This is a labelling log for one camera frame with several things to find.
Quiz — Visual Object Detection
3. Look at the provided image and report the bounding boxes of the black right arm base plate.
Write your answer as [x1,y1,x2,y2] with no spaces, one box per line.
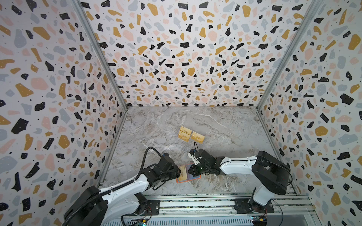
[234,198,274,214]

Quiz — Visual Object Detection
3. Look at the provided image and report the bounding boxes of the green circuit board left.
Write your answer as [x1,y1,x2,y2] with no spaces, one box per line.
[133,219,148,226]

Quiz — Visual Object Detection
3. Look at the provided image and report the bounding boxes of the circuit board right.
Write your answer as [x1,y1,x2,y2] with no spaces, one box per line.
[252,216,267,226]

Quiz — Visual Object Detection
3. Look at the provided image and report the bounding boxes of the clear acrylic card stand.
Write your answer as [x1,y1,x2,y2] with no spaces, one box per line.
[175,125,207,167]

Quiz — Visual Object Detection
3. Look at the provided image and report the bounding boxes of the aluminium corner post left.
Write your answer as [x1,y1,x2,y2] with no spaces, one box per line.
[72,1,128,110]

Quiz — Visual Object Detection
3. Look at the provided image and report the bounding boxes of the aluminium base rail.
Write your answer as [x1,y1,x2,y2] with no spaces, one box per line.
[145,194,321,226]

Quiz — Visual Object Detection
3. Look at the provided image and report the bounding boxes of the orange card holder wallet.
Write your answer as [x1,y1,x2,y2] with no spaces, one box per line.
[176,163,201,184]

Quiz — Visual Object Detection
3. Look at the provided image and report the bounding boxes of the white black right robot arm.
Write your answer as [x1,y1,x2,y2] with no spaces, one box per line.
[188,149,292,210]

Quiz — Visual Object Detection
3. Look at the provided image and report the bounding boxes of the aluminium corner post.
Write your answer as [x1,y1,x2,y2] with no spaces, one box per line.
[257,0,323,112]
[72,1,128,110]

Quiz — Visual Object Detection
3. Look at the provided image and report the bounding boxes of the aluminium corner post right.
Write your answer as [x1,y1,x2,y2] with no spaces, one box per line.
[257,0,323,112]

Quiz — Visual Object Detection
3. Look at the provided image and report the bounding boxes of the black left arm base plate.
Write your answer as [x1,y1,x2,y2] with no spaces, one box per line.
[125,200,160,217]

